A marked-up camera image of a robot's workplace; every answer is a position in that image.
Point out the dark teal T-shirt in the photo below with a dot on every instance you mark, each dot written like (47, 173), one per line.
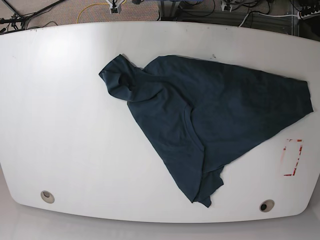
(201, 115)

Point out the red tape rectangle marking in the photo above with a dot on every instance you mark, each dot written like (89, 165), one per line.
(290, 157)

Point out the black tripod stand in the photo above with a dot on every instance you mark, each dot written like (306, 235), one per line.
(19, 22)

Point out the white power strip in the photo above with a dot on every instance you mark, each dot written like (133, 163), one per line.
(308, 13)

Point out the grey metal frame leg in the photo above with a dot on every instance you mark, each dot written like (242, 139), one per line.
(168, 9)

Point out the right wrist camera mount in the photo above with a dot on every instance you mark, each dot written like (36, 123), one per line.
(115, 6)

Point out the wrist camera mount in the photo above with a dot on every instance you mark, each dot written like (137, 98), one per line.
(228, 5)
(115, 6)

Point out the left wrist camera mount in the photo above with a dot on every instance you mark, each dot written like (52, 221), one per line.
(228, 5)

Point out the left table cable grommet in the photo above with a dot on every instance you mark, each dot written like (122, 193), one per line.
(47, 197)

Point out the table cable grommet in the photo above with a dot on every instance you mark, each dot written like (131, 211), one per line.
(47, 197)
(267, 206)

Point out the right table cable grommet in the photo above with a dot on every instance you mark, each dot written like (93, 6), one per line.
(267, 206)

